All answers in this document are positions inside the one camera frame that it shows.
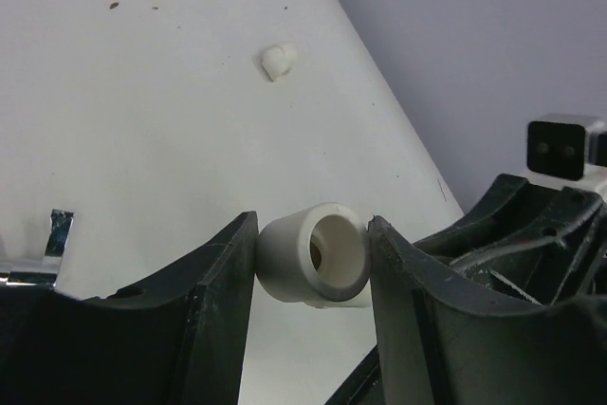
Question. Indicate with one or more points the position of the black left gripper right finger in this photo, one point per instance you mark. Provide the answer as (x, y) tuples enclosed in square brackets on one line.
[(444, 339)]

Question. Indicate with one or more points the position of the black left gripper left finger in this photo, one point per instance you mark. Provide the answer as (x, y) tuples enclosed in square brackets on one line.
[(177, 336)]

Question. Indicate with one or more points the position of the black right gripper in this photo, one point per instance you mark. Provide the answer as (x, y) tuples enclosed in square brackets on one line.
[(527, 241)]

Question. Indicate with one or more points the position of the white pipe elbow fitting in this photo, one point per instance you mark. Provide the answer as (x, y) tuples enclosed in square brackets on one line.
[(319, 256)]

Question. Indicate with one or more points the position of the far white pipe elbow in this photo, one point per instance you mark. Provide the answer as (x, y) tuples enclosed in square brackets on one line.
[(278, 60)]

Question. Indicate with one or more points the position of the chrome water faucet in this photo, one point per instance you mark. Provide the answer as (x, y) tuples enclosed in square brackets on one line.
[(44, 272)]

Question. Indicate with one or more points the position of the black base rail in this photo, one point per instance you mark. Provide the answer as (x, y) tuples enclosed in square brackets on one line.
[(363, 386)]

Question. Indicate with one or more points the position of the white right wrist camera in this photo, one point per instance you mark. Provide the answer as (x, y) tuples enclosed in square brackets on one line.
[(564, 145)]

